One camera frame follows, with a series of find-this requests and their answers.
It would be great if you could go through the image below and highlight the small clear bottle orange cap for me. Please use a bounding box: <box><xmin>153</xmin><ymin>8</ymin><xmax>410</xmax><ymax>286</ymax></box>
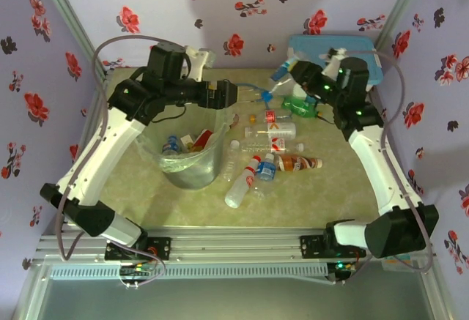
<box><xmin>248</xmin><ymin>110</ymin><xmax>294</xmax><ymax>123</ymax></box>

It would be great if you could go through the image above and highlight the green plastic bottle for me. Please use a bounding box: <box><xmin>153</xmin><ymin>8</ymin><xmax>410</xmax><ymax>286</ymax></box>
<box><xmin>281</xmin><ymin>94</ymin><xmax>320</xmax><ymax>119</ymax></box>

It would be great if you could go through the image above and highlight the clear bottle with blue cap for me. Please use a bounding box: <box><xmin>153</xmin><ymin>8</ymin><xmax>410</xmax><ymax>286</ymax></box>
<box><xmin>262</xmin><ymin>58</ymin><xmax>300</xmax><ymax>104</ymax></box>

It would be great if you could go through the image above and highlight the blue label water bottle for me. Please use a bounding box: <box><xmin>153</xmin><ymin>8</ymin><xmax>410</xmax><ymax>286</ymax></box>
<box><xmin>162</xmin><ymin>135</ymin><xmax>183</xmax><ymax>156</ymax></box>
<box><xmin>251</xmin><ymin>152</ymin><xmax>276</xmax><ymax>201</ymax></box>

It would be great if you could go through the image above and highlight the unlabelled clear bottle white cap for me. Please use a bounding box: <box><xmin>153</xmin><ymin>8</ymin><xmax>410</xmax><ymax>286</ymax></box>
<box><xmin>222</xmin><ymin>139</ymin><xmax>242</xmax><ymax>182</ymax></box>

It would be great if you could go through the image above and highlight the clear bottle red patterned label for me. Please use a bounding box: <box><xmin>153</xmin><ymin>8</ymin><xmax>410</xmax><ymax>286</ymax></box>
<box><xmin>238</xmin><ymin>139</ymin><xmax>305</xmax><ymax>155</ymax></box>

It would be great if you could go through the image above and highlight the milky white bottle red cap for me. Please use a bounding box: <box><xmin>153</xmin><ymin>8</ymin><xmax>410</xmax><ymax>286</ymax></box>
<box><xmin>224</xmin><ymin>155</ymin><xmax>262</xmax><ymax>209</ymax></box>

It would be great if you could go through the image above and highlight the brown drink bottle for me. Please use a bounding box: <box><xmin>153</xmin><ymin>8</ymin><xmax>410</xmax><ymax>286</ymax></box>
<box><xmin>276</xmin><ymin>153</ymin><xmax>324</xmax><ymax>173</ymax></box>

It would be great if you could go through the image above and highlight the clear plastic bin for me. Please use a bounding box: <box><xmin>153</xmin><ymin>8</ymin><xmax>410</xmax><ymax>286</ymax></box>
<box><xmin>133</xmin><ymin>109</ymin><xmax>240</xmax><ymax>174</ymax></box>

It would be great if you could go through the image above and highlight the blue stethoscope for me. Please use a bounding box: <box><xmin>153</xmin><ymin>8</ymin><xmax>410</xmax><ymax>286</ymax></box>
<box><xmin>237</xmin><ymin>83</ymin><xmax>279</xmax><ymax>114</ymax></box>

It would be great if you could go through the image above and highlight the white storage box blue lid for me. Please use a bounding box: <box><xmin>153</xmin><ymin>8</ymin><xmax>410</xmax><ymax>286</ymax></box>
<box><xmin>287</xmin><ymin>34</ymin><xmax>385</xmax><ymax>89</ymax></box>

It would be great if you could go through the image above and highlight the mauve right arm cable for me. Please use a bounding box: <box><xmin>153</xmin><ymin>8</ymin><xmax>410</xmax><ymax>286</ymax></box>
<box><xmin>344</xmin><ymin>51</ymin><xmax>435</xmax><ymax>273</ymax></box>

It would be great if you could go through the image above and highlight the mauve arm cable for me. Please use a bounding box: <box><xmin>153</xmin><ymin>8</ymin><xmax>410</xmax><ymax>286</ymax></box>
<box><xmin>344</xmin><ymin>51</ymin><xmax>435</xmax><ymax>273</ymax></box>
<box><xmin>54</xmin><ymin>35</ymin><xmax>162</xmax><ymax>261</ymax></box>

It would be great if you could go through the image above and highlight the mauve left arm cable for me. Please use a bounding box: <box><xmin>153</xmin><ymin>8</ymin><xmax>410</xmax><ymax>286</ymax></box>
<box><xmin>54</xmin><ymin>35</ymin><xmax>162</xmax><ymax>261</ymax></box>

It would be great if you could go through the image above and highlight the aluminium frame post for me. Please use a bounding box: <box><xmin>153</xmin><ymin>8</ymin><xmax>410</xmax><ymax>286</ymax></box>
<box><xmin>32</xmin><ymin>0</ymin><xmax>111</xmax><ymax>78</ymax></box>
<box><xmin>374</xmin><ymin>0</ymin><xmax>432</xmax><ymax>52</ymax></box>
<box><xmin>10</xmin><ymin>264</ymin><xmax>52</xmax><ymax>320</ymax></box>
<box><xmin>417</xmin><ymin>261</ymin><xmax>455</xmax><ymax>320</ymax></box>

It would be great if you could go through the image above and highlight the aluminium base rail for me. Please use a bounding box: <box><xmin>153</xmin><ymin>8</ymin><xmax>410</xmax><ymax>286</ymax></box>
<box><xmin>34</xmin><ymin>224</ymin><xmax>439</xmax><ymax>267</ymax></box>

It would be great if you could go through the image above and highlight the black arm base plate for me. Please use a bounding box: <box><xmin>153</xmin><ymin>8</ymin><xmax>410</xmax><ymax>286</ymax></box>
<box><xmin>299</xmin><ymin>234</ymin><xmax>367</xmax><ymax>261</ymax></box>
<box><xmin>104</xmin><ymin>237</ymin><xmax>172</xmax><ymax>262</ymax></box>

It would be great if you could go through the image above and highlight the white slotted cable duct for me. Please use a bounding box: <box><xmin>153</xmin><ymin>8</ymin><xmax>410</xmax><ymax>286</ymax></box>
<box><xmin>49</xmin><ymin>263</ymin><xmax>328</xmax><ymax>280</ymax></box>

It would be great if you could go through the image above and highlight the small circuit board with wires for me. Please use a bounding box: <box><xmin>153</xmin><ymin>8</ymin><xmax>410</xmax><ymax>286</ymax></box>
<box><xmin>327</xmin><ymin>259</ymin><xmax>358</xmax><ymax>286</ymax></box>
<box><xmin>117</xmin><ymin>253</ymin><xmax>169</xmax><ymax>291</ymax></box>

